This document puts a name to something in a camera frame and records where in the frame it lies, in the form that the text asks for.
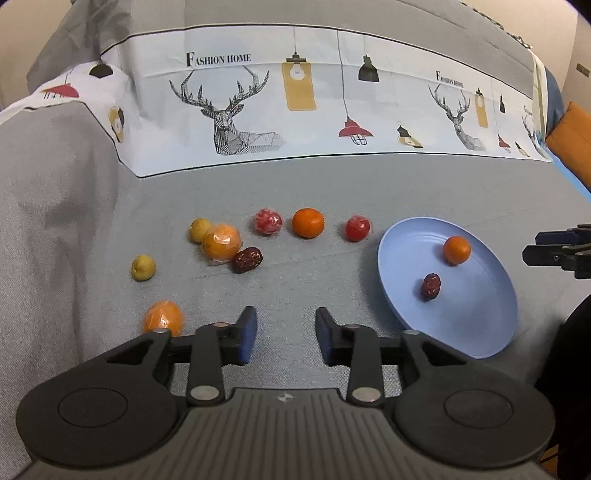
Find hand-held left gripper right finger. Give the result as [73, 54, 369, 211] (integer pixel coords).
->
[315, 307, 468, 407]

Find red candy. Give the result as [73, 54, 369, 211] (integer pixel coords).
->
[345, 215, 373, 243]
[254, 208, 283, 237]

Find dark clothing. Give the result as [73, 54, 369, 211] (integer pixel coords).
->
[533, 295, 591, 477]

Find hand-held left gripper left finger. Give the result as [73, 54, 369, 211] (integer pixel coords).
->
[95, 306, 258, 407]

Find small bare orange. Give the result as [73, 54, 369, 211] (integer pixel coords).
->
[443, 235, 472, 265]

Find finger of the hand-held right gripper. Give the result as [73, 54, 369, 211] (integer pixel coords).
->
[522, 244, 591, 280]
[534, 224, 591, 248]

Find dried red date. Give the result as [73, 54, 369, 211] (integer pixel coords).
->
[420, 272, 443, 302]
[231, 247, 264, 274]

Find grey printed blanket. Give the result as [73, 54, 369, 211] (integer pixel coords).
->
[0, 0, 591, 480]

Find plastic-wrapped orange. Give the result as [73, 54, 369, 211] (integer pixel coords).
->
[143, 300, 185, 337]
[202, 224, 243, 265]

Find small yellow fruit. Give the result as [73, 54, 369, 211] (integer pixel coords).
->
[130, 255, 157, 282]
[189, 218, 213, 244]

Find bare orange mandarin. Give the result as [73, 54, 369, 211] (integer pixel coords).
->
[292, 208, 325, 239]

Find blue plate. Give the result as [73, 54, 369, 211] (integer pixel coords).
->
[377, 217, 518, 360]

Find orange pillow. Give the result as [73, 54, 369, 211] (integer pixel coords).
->
[546, 102, 591, 191]

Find blue cloth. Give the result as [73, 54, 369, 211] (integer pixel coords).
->
[544, 68, 565, 139]

